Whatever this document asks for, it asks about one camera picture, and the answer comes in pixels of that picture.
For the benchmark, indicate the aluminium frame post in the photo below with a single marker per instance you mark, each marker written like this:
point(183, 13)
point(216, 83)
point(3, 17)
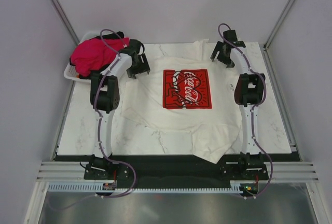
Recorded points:
point(61, 13)
point(284, 13)

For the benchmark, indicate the white plastic basket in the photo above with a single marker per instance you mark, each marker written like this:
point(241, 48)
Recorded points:
point(70, 72)

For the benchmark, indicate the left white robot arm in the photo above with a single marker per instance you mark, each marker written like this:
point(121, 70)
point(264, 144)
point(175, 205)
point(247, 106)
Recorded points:
point(105, 98)

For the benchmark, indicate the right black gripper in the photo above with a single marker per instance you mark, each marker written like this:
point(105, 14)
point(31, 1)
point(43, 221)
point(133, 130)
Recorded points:
point(219, 47)

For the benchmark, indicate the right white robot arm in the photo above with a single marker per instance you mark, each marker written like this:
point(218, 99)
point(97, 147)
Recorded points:
point(249, 93)

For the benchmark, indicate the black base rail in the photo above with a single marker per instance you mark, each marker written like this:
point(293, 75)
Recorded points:
point(181, 171)

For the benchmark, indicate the left aluminium frame post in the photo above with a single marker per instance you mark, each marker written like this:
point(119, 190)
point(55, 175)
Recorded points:
point(61, 13)

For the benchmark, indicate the right aluminium frame post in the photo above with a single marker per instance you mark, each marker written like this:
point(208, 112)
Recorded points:
point(284, 13)

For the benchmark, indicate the white slotted cable duct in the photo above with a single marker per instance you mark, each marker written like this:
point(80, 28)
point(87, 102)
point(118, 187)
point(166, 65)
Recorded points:
point(113, 187)

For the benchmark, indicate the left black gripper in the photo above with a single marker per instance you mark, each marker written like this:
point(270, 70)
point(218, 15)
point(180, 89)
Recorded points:
point(144, 67)

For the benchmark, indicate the white t-shirt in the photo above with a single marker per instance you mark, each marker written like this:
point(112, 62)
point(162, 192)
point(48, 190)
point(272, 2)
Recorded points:
point(188, 93)

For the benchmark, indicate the red t-shirt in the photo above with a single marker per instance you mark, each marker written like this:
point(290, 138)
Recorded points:
point(91, 55)

